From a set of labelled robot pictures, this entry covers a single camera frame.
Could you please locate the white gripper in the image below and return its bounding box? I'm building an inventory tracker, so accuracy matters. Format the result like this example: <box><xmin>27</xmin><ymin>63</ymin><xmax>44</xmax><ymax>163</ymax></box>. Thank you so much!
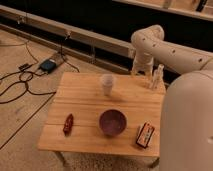
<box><xmin>130</xmin><ymin>53</ymin><xmax>154</xmax><ymax>80</ymax></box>

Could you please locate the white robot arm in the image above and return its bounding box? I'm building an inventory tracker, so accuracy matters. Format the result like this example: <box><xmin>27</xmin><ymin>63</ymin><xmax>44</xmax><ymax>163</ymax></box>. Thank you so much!
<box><xmin>131</xmin><ymin>25</ymin><xmax>213</xmax><ymax>171</ymax></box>

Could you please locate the purple ceramic bowl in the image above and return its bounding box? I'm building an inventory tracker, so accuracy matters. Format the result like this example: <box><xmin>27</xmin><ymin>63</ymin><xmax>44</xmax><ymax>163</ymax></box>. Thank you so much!
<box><xmin>99</xmin><ymin>109</ymin><xmax>127</xmax><ymax>136</ymax></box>

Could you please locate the translucent plastic cup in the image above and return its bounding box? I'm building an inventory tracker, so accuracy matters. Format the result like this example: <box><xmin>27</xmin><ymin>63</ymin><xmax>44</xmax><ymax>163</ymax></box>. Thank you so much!
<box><xmin>100</xmin><ymin>74</ymin><xmax>115</xmax><ymax>96</ymax></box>

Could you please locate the red and white box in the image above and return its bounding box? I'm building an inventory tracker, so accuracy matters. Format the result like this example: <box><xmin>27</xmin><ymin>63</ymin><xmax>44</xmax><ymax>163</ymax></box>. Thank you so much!
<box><xmin>136</xmin><ymin>123</ymin><xmax>155</xmax><ymax>148</ymax></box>

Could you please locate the wooden table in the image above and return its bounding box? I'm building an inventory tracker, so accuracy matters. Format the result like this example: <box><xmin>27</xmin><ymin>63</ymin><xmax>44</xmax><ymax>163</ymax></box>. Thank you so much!
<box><xmin>37</xmin><ymin>71</ymin><xmax>167</xmax><ymax>169</ymax></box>

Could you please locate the blue power adapter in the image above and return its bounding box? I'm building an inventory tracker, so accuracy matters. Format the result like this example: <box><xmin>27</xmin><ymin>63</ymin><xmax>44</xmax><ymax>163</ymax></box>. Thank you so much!
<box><xmin>39</xmin><ymin>59</ymin><xmax>56</xmax><ymax>73</ymax></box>

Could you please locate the black plug strip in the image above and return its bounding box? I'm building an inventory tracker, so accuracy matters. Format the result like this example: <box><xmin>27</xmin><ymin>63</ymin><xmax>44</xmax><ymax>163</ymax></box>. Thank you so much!
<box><xmin>18</xmin><ymin>63</ymin><xmax>32</xmax><ymax>71</ymax></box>

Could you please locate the black cable on floor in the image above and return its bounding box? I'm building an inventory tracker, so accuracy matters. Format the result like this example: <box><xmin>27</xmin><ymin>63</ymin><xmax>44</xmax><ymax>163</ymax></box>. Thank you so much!
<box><xmin>0</xmin><ymin>39</ymin><xmax>80</xmax><ymax>105</ymax></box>

